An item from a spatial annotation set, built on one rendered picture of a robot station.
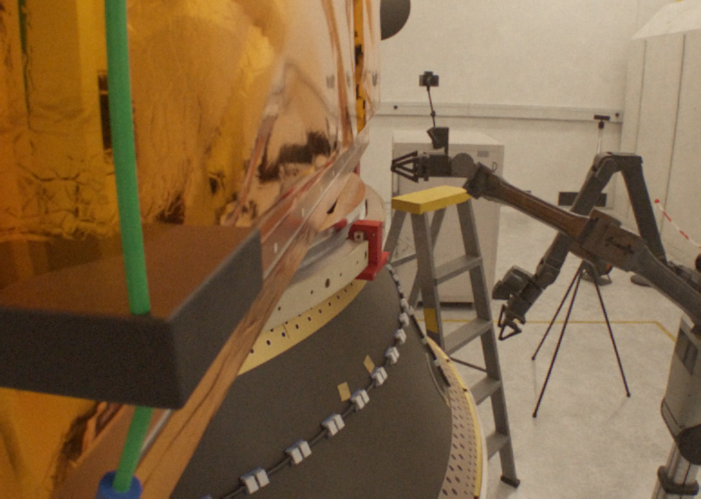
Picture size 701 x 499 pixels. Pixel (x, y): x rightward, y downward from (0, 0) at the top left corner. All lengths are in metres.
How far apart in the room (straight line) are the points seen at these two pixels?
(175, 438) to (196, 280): 0.18
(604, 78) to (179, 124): 8.84
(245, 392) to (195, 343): 0.58
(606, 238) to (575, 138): 7.75
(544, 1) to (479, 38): 1.16
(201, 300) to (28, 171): 0.07
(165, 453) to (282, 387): 0.47
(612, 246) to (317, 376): 0.66
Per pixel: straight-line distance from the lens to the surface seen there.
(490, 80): 8.48
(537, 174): 8.79
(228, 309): 0.19
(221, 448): 0.73
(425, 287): 2.18
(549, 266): 1.66
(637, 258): 1.15
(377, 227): 0.93
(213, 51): 0.27
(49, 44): 0.19
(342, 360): 0.88
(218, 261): 0.19
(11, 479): 0.22
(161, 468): 0.33
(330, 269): 0.80
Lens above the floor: 1.99
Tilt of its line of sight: 16 degrees down
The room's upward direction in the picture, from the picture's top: straight up
